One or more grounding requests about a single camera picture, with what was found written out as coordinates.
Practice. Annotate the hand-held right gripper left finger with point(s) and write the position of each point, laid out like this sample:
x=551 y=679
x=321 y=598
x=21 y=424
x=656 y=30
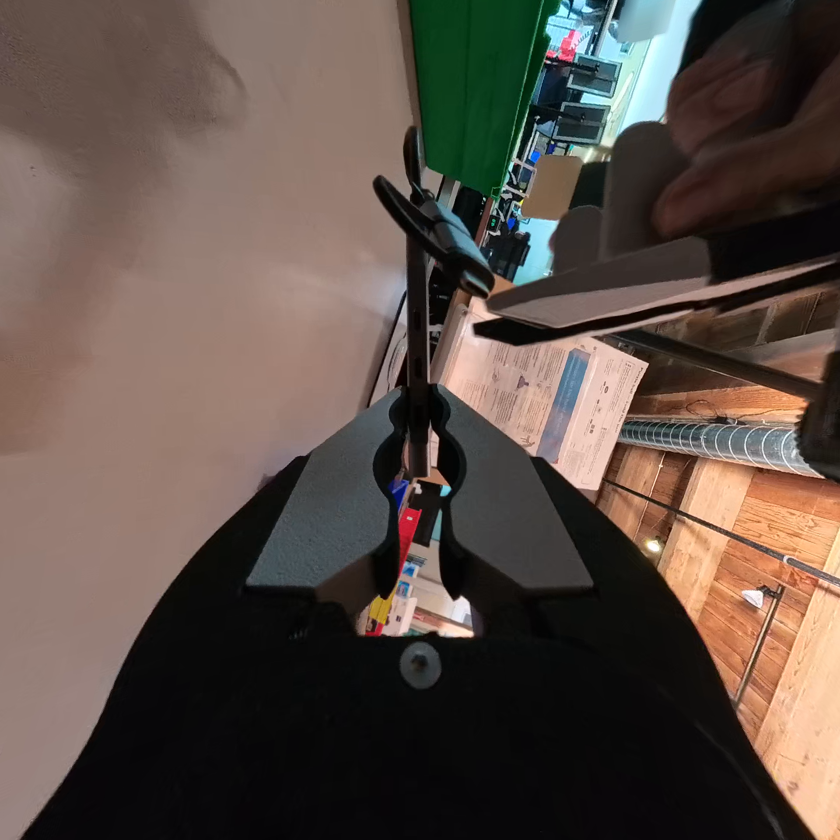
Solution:
x=321 y=518

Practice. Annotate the black battery charger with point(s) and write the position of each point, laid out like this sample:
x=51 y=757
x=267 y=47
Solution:
x=492 y=226

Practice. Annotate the colourful storage shelf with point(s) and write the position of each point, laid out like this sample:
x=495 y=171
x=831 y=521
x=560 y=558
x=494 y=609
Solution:
x=410 y=531

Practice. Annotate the black light stand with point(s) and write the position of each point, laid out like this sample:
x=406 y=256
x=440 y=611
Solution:
x=761 y=643

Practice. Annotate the thin black rod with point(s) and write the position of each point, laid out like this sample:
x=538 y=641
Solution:
x=722 y=533

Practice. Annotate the metal ventilation duct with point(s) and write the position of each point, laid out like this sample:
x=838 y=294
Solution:
x=709 y=441

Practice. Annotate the printed instruction sheet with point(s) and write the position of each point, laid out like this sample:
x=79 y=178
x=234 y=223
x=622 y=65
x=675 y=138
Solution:
x=558 y=400

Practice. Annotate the person's left hand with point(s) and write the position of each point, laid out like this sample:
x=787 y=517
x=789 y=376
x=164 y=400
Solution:
x=754 y=131

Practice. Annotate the white document stand base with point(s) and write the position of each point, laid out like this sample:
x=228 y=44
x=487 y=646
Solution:
x=394 y=354

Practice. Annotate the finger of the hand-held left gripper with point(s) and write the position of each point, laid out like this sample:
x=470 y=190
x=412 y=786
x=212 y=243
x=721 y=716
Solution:
x=590 y=325
x=610 y=285

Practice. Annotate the black clamp block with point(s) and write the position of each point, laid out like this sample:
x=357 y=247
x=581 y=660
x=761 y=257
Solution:
x=820 y=426

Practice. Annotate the cardboard box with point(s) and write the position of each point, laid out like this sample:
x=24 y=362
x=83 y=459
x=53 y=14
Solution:
x=554 y=187

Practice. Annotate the green plastic bin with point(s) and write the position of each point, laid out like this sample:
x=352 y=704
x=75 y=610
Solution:
x=479 y=85

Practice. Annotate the monitor with white stand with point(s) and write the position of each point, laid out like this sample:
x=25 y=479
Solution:
x=459 y=303

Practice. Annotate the thick black pole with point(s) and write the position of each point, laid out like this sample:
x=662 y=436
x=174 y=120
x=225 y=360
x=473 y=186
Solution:
x=722 y=364

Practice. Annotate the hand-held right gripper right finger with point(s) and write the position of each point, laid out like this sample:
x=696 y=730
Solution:
x=518 y=525

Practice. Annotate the grey desk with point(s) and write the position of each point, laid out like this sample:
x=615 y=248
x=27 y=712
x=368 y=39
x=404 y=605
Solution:
x=164 y=328

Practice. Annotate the black framed panel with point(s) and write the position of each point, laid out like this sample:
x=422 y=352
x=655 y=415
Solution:
x=594 y=75
x=581 y=123

